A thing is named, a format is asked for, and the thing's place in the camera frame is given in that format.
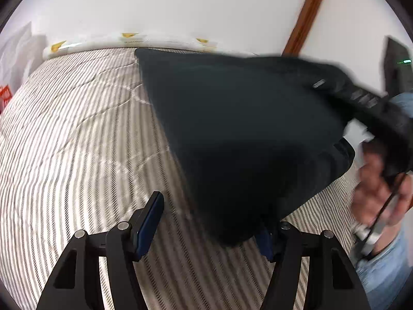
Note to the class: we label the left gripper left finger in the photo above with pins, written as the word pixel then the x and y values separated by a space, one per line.
pixel 75 281

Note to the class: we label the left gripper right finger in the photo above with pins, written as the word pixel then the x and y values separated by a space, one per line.
pixel 332 281

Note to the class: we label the black sweatshirt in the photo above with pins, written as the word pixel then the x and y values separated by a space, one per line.
pixel 256 137

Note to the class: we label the person's right hand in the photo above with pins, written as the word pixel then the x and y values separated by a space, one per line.
pixel 372 191

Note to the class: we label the striped quilted mattress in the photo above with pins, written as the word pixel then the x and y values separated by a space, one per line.
pixel 82 148

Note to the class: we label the red paper shopping bag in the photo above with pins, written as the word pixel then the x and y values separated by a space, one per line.
pixel 5 96

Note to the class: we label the white Miniso plastic bag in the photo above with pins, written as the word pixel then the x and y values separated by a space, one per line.
pixel 21 55

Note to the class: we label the white yellow patterned sheet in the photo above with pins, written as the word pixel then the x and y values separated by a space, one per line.
pixel 128 40

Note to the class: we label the brown wooden door frame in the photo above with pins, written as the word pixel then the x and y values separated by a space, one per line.
pixel 302 28

